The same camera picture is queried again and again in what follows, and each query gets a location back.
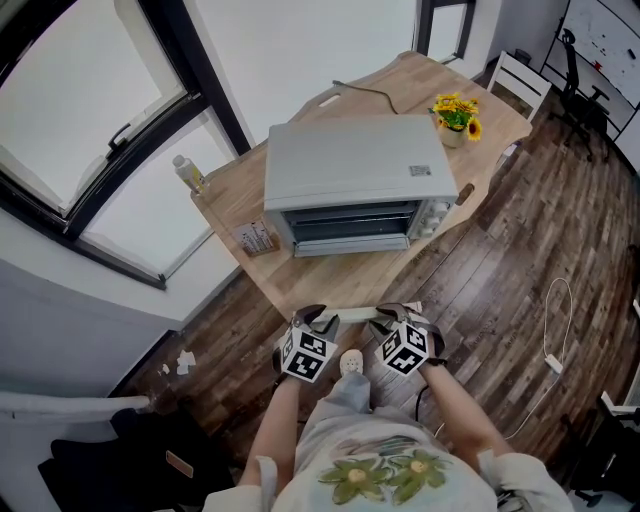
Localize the silver toaster oven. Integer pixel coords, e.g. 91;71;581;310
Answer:
263;114;460;259

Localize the person's white shoe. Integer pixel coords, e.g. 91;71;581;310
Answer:
338;349;366;377

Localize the potted sunflower bouquet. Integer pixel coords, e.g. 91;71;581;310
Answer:
427;91;484;150

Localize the person's grey trouser leg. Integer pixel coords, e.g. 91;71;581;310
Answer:
298;369;374;444

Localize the glass toaster oven door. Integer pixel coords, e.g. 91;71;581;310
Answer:
280;201;420;258

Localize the black bag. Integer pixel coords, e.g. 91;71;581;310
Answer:
36;406;237;512

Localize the clear plastic bottle yellow label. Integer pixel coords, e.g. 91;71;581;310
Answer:
171;154;209;197

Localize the person's right forearm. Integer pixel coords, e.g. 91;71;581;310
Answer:
422;361;517;464

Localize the person's left forearm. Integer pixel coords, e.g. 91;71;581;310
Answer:
238;374;307;489

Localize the person's flower print shirt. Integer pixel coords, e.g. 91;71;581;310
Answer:
202;405;576;512

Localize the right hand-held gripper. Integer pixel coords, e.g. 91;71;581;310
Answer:
368;301;449;377

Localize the black window handle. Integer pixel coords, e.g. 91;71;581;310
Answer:
106;122;133;152

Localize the wooden card holder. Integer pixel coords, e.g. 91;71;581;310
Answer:
233;219;282;259

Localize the black window frame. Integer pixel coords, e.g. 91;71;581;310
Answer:
0;0;254;291

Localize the whiteboard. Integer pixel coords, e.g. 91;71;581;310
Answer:
541;0;640;142

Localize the thin black cable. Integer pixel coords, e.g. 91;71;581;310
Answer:
413;383;432;422

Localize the white wooden chair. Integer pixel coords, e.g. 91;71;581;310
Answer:
486;49;553;123

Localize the white bar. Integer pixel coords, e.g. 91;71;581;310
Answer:
317;306;382;325

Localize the black office chair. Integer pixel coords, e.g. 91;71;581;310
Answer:
546;27;614;162

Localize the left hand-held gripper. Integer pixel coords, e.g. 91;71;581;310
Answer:
271;303;342;385

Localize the black power cable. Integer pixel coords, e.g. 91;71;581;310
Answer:
331;79;402;117

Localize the white cable with adapter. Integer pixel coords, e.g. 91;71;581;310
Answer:
503;276;576;442

